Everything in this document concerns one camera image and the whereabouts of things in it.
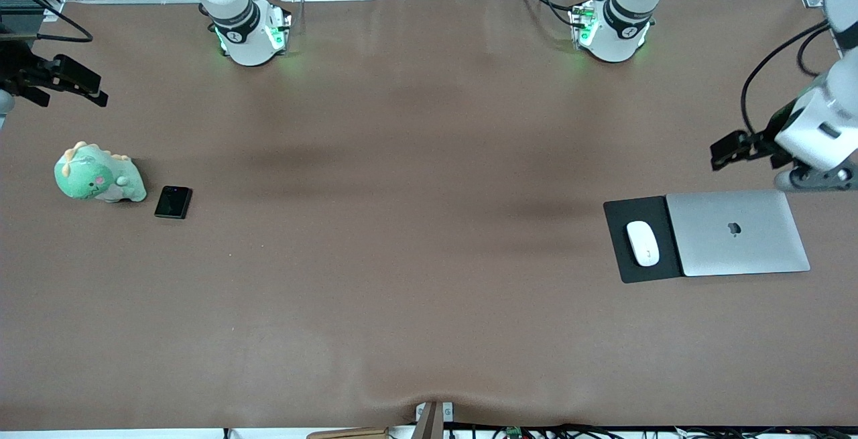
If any green plush dinosaur toy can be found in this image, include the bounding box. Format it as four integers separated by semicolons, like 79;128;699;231
54;141;147;204

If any black mouse pad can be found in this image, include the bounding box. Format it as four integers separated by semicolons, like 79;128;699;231
603;196;684;285

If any white computer mouse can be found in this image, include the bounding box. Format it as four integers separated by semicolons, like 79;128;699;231
625;221;661;267

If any brown wooden board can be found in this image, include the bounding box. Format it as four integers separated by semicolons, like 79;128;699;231
306;427;391;439

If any brown table cloth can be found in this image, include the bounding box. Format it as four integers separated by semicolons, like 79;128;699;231
0;0;858;432

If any silver closed laptop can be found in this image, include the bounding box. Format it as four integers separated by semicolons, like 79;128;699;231
665;188;812;278

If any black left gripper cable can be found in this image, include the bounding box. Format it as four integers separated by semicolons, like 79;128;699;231
740;19;835;135

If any black left arm base cable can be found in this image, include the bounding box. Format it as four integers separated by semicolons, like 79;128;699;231
515;0;592;28

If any black smartphone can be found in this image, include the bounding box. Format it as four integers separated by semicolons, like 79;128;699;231
154;185;194;221

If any black cable on frame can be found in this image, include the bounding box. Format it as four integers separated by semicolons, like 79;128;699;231
0;0;93;43

